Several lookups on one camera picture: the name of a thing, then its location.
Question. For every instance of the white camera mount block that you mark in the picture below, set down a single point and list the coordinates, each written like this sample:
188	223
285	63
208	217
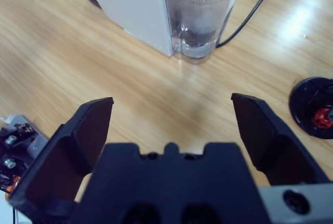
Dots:
39	144

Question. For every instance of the white capsule coffee machine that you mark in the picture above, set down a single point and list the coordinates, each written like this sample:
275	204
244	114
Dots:
130	5

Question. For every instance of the black capsule holder with rods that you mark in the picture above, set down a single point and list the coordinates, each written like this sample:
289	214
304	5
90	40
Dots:
299	109

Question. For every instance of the red coffee capsule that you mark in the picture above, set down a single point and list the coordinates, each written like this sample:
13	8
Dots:
321	120

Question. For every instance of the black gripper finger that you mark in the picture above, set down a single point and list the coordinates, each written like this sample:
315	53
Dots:
65	156
281	151

